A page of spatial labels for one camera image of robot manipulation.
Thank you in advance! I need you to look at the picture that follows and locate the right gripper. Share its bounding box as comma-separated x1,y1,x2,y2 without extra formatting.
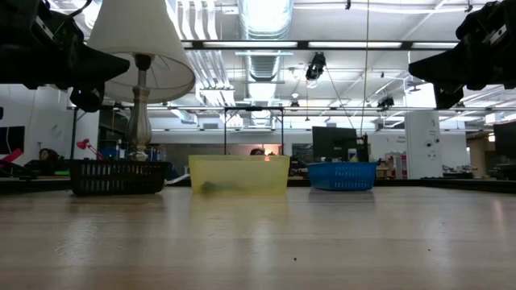
407,2,516,110

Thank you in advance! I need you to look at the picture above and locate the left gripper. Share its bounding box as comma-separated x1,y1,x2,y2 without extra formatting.
22,15,131,114

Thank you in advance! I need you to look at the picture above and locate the yellow translucent plastic bin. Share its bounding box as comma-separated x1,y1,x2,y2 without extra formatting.
188,155,291,197

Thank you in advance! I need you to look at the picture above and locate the red desk lamp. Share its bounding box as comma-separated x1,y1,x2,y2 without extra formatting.
76,139,104,160

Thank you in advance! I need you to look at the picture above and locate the black monitor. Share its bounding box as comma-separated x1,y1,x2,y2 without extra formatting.
493,120,516,160
0,126,25,155
312,126,360,163

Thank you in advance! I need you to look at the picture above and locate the white column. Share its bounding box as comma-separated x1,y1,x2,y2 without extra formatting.
405,110,443,180

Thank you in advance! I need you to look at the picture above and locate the red bar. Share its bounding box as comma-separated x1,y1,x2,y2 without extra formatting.
0,147,29,165

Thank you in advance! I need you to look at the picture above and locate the black plastic basket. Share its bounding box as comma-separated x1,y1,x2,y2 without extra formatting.
69,159,170,197

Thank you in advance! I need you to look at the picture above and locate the blue plastic basket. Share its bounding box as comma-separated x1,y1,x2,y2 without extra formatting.
306,161,379,192

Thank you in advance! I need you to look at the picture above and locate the black overhead camera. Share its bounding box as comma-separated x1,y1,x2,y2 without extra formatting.
305,51,327,81

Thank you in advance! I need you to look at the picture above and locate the black background frame stand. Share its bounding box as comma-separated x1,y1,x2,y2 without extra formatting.
223,106,285,156

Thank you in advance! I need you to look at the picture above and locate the silver ceiling air duct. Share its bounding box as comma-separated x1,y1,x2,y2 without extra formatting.
237,0,294,81

